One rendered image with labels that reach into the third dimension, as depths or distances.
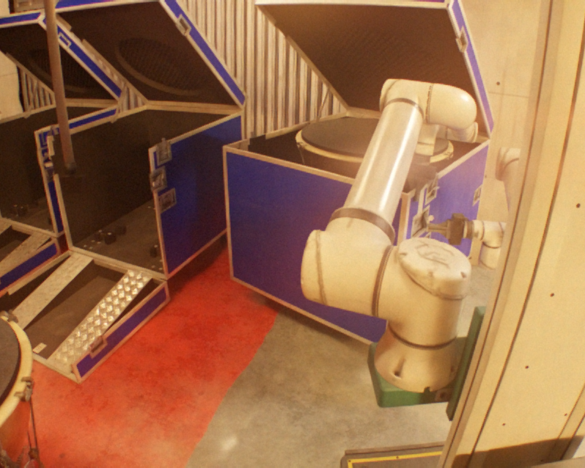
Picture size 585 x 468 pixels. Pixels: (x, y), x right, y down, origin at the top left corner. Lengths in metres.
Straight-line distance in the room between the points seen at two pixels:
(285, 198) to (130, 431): 1.28
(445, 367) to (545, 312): 0.26
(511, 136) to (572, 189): 2.32
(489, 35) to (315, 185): 1.51
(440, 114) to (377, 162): 0.30
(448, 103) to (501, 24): 1.69
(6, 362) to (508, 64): 2.85
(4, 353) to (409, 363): 1.06
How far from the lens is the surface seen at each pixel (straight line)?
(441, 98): 1.31
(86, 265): 3.09
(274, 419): 2.10
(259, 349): 2.44
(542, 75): 0.70
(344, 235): 0.93
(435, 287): 0.85
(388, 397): 1.00
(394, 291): 0.88
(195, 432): 2.08
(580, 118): 0.71
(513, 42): 2.97
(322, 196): 2.02
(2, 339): 1.46
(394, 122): 1.21
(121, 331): 2.54
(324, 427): 2.07
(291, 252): 2.26
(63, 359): 2.57
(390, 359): 0.98
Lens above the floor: 1.61
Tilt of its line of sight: 25 degrees down
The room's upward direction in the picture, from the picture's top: 1 degrees clockwise
